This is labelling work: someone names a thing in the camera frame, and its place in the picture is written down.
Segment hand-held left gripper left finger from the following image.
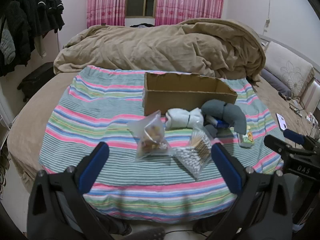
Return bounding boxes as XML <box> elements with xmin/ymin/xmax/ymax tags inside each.
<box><xmin>26</xmin><ymin>142</ymin><xmax>118</xmax><ymax>240</ymax></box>

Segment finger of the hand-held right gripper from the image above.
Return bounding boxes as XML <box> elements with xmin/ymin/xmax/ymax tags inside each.
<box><xmin>264</xmin><ymin>134</ymin><xmax>297</xmax><ymax>161</ymax></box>
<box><xmin>283</xmin><ymin>129</ymin><xmax>320</xmax><ymax>153</ymax></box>

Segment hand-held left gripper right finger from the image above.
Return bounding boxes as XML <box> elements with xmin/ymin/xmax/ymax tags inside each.
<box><xmin>207</xmin><ymin>142</ymin><xmax>293</xmax><ymax>240</ymax></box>

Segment smartphone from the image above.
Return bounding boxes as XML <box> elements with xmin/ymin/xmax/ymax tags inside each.
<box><xmin>276</xmin><ymin>112</ymin><xmax>288</xmax><ymax>131</ymax></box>

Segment white power strip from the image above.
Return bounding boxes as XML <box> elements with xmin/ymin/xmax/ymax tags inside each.
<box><xmin>306</xmin><ymin>113</ymin><xmax>318</xmax><ymax>126</ymax></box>

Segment eyeglasses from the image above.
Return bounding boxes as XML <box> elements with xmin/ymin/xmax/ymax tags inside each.
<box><xmin>289</xmin><ymin>96</ymin><xmax>307</xmax><ymax>113</ymax></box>

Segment small green and white box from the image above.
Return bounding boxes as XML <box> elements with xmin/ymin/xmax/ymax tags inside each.
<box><xmin>237</xmin><ymin>129</ymin><xmax>255</xmax><ymax>148</ymax></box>

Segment clear bag of cotton swabs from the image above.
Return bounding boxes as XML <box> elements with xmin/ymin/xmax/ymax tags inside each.
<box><xmin>172</xmin><ymin>127</ymin><xmax>213</xmax><ymax>179</ymax></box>

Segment blue and white tube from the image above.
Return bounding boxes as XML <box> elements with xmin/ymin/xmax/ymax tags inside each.
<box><xmin>205</xmin><ymin>115</ymin><xmax>229</xmax><ymax>129</ymax></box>

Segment striped blanket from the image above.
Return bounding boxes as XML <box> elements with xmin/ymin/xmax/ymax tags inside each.
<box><xmin>39</xmin><ymin>65</ymin><xmax>286</xmax><ymax>224</ymax></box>

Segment grey bolster pillow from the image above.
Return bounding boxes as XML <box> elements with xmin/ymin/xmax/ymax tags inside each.
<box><xmin>260</xmin><ymin>69</ymin><xmax>293</xmax><ymax>98</ymax></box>

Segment rolled grey socks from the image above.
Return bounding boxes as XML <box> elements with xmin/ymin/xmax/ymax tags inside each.
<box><xmin>201</xmin><ymin>99</ymin><xmax>247</xmax><ymax>134</ymax></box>

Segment clear bag of nuts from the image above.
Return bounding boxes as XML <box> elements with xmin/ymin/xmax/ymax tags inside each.
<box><xmin>127</xmin><ymin>110</ymin><xmax>174</xmax><ymax>162</ymax></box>

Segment rolled white socks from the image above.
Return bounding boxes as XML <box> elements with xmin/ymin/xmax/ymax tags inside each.
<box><xmin>165</xmin><ymin>107</ymin><xmax>207</xmax><ymax>131</ymax></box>

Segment floral white pillow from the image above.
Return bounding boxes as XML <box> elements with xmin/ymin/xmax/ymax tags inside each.
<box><xmin>264</xmin><ymin>41</ymin><xmax>315</xmax><ymax>96</ymax></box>

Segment tan bed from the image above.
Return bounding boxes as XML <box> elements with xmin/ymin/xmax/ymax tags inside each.
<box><xmin>6</xmin><ymin>69</ymin><xmax>320</xmax><ymax>188</ymax></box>

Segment cardboard box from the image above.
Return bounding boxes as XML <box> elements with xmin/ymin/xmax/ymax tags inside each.
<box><xmin>142</xmin><ymin>72</ymin><xmax>238</xmax><ymax>117</ymax></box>

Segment black suitcase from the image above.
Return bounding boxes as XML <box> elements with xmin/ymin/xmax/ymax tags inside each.
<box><xmin>17</xmin><ymin>62</ymin><xmax>57</xmax><ymax>102</ymax></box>

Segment tan duvet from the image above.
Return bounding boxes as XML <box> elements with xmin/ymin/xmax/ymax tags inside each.
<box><xmin>53</xmin><ymin>18</ymin><xmax>267</xmax><ymax>79</ymax></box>

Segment hanging black clothes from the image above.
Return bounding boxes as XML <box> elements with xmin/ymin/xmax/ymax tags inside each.
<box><xmin>0</xmin><ymin>0</ymin><xmax>66</xmax><ymax>77</ymax></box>

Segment pink curtain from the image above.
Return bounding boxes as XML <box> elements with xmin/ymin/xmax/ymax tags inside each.
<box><xmin>86</xmin><ymin>0</ymin><xmax>128</xmax><ymax>28</ymax></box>
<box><xmin>154</xmin><ymin>0</ymin><xmax>227</xmax><ymax>27</ymax></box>

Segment white wall cable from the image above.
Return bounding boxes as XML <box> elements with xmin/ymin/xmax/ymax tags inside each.
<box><xmin>263</xmin><ymin>0</ymin><xmax>272</xmax><ymax>34</ymax></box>

